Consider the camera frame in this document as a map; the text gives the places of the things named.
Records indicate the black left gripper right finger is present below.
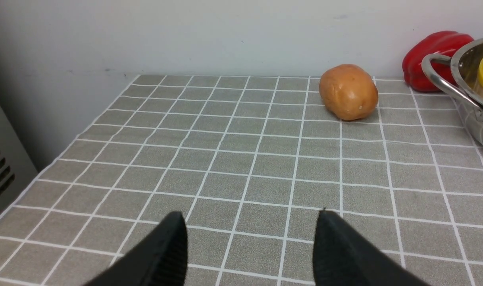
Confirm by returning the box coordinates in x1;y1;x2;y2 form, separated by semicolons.
313;210;426;286

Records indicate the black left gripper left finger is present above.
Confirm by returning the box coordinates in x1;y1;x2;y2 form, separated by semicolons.
86;211;188;286

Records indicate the stainless steel pot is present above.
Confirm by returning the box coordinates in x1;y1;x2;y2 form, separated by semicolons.
421;38;483;146

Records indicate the grey checkered tablecloth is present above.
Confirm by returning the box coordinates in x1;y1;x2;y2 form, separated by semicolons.
0;75;483;286

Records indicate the brown potato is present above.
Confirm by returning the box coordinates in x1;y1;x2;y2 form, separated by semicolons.
319;64;379;121

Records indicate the grey vented appliance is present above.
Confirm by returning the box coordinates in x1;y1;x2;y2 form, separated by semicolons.
0;106;37;215

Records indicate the red bell pepper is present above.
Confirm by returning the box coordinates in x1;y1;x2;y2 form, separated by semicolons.
402;31;475;93

